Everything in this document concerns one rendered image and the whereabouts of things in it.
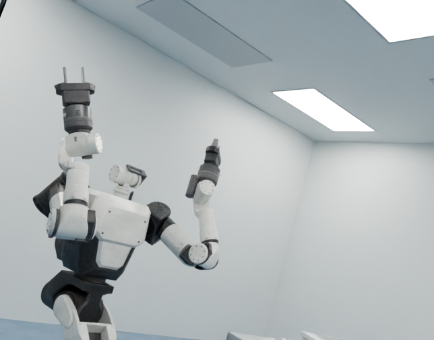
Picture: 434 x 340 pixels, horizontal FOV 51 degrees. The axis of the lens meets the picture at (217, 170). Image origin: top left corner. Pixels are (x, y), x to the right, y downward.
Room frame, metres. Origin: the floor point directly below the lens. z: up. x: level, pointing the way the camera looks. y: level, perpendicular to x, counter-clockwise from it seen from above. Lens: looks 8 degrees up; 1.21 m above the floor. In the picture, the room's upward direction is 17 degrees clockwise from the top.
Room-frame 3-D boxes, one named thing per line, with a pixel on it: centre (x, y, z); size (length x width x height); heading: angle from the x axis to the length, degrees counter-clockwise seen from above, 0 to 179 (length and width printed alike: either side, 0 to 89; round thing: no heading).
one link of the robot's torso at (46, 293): (1.80, 0.39, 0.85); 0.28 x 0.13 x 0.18; 45
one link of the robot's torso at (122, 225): (1.79, 0.37, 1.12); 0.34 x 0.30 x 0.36; 135
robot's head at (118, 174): (1.74, 0.33, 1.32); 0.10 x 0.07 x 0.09; 135
